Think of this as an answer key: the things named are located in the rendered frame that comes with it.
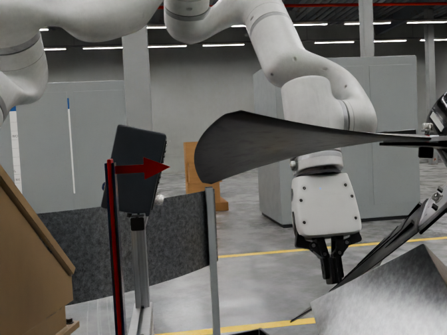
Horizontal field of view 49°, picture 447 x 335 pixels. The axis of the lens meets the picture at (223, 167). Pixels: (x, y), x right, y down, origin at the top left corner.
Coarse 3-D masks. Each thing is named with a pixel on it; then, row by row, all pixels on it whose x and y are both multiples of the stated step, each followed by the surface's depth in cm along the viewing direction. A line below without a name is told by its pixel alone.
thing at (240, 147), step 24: (216, 120) 43; (240, 120) 42; (264, 120) 42; (288, 120) 43; (216, 144) 50; (240, 144) 50; (264, 144) 51; (288, 144) 52; (312, 144) 54; (336, 144) 56; (216, 168) 58; (240, 168) 60
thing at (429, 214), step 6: (444, 186) 66; (438, 192) 66; (444, 192) 63; (444, 198) 61; (426, 204) 66; (438, 204) 61; (444, 204) 58; (426, 210) 64; (432, 210) 61; (438, 210) 59; (426, 216) 62; (432, 216) 59; (420, 222) 62; (426, 222) 60; (420, 228) 60
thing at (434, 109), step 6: (444, 96) 59; (438, 102) 59; (444, 102) 58; (432, 108) 60; (438, 108) 59; (444, 108) 58; (438, 114) 59; (444, 114) 58; (426, 120) 62; (432, 120) 60; (444, 120) 58; (444, 126) 58; (432, 132) 60; (438, 132) 59; (444, 132) 58; (438, 150) 60; (444, 150) 58; (444, 156) 58; (444, 162) 59
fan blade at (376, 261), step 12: (420, 204) 67; (408, 216) 68; (420, 216) 63; (396, 228) 69; (408, 228) 62; (384, 240) 68; (396, 240) 63; (372, 252) 69; (384, 252) 63; (360, 264) 70; (372, 264) 63; (348, 276) 70
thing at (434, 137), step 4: (432, 136) 59; (436, 136) 51; (440, 136) 51; (444, 136) 51; (388, 140) 57; (392, 140) 56; (396, 140) 55; (400, 140) 54; (404, 140) 54; (408, 140) 53; (412, 140) 52; (416, 140) 51; (420, 140) 51; (424, 140) 50; (428, 140) 50; (432, 140) 50; (436, 140) 50; (440, 140) 50; (444, 140) 51
